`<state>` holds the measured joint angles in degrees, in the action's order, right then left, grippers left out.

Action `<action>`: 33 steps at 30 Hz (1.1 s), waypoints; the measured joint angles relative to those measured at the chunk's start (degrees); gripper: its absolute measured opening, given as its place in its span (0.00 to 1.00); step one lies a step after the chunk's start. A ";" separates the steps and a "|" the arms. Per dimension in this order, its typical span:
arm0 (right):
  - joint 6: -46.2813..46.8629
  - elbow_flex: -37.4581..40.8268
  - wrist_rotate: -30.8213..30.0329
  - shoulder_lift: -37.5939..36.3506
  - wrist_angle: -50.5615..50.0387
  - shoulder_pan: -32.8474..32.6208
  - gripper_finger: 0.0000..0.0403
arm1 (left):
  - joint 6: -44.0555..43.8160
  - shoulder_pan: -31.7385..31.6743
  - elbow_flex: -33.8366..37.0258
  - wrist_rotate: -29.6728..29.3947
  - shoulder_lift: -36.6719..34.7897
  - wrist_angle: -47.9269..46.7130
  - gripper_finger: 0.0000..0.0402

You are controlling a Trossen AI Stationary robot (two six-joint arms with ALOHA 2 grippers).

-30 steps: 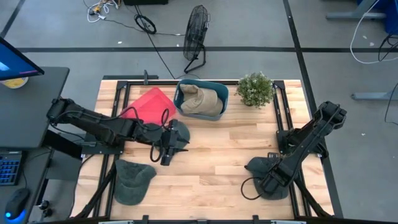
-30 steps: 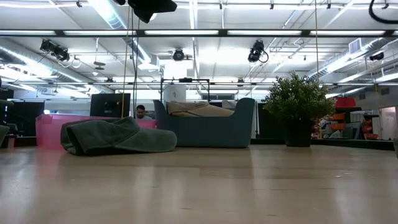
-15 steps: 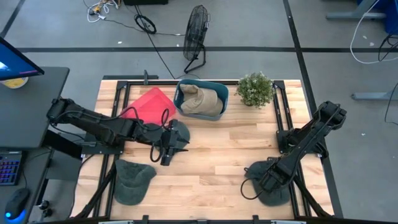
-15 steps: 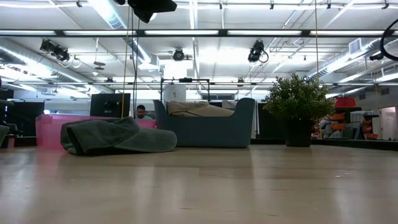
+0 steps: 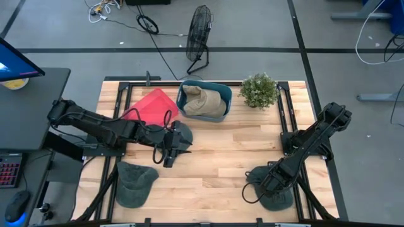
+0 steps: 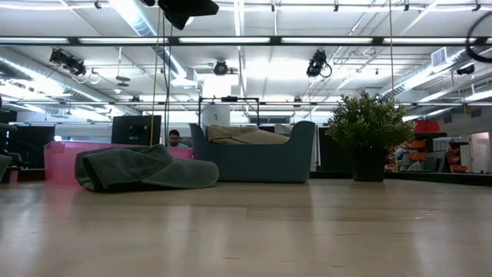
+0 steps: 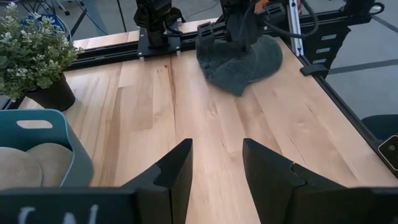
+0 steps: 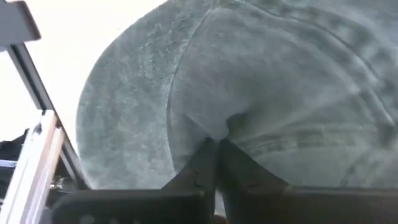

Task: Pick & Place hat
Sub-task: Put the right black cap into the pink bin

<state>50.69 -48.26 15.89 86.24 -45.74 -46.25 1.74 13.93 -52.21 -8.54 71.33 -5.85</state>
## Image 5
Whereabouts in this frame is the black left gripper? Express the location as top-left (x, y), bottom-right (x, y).
top-left (162, 120), bottom-right (193, 168)

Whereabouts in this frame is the dark green cap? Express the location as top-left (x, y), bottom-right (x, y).
top-left (170, 121), bottom-right (194, 152)
top-left (115, 161), bottom-right (160, 209)
top-left (246, 165), bottom-right (295, 212)

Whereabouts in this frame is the red plastic bin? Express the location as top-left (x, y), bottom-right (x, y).
top-left (122, 88), bottom-right (180, 127)

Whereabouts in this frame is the teal plastic bin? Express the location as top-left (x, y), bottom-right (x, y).
top-left (175, 79), bottom-right (234, 124)

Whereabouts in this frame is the small green potted plant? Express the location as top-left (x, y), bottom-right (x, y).
top-left (239, 73), bottom-right (280, 111)

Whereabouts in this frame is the black floor fan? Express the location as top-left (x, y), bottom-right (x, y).
top-left (185, 4), bottom-right (213, 76)

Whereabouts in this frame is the grey table leg bar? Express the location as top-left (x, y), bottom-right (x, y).
top-left (330, 0), bottom-right (393, 22)
top-left (356, 92), bottom-right (404, 103)

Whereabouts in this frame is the black box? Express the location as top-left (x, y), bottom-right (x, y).
top-left (124, 0), bottom-right (172, 6)

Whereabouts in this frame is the black desk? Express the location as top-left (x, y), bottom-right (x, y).
top-left (0, 67), bottom-right (72, 153)

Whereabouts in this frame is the keyboard with pink backlight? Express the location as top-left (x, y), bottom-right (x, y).
top-left (0, 153), bottom-right (24, 189)

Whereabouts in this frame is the black computer mouse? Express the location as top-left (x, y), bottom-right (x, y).
top-left (4, 190), bottom-right (32, 223)

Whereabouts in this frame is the yellow round dish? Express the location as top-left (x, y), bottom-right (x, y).
top-left (0, 78), bottom-right (30, 91)

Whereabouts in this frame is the computer monitor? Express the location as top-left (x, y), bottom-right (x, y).
top-left (0, 37), bottom-right (46, 83)

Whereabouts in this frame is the blue cabinet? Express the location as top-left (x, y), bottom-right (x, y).
top-left (362, 0), bottom-right (404, 36)

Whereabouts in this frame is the thin black floor cable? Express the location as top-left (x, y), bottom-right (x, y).
top-left (104, 4), bottom-right (190, 81)

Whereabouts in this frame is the black aluminium table frame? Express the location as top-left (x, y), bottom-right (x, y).
top-left (71, 80), bottom-right (341, 222)

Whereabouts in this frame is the coiled black cable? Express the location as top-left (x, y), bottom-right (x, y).
top-left (136, 14), bottom-right (160, 35)

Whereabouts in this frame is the white cable bundle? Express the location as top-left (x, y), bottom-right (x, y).
top-left (84, 0), bottom-right (121, 24)

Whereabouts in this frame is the long white cable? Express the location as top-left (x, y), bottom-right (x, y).
top-left (354, 0), bottom-right (404, 66)

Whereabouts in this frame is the black cable loop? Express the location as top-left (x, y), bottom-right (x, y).
top-left (383, 33), bottom-right (404, 64)

